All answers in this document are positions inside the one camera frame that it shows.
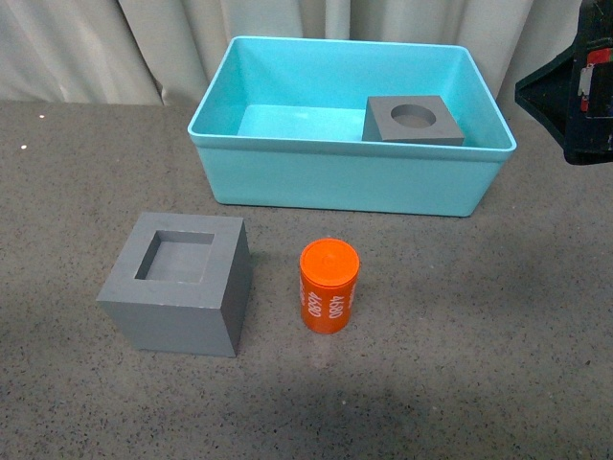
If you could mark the orange cylinder with white numbers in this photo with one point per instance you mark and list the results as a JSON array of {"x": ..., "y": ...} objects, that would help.
[{"x": 329, "y": 270}]

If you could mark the light blue plastic box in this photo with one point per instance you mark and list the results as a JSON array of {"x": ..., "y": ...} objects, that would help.
[{"x": 282, "y": 119}]

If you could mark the gray block with round hole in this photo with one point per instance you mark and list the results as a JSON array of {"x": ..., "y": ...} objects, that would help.
[{"x": 411, "y": 120}]

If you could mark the white pleated curtain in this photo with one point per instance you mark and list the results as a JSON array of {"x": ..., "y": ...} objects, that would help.
[{"x": 166, "y": 52}]

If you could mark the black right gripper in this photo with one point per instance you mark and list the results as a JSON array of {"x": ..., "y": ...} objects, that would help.
[{"x": 571, "y": 96}]

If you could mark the gray cube with square recess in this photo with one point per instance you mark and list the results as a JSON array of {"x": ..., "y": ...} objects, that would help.
[{"x": 181, "y": 284}]

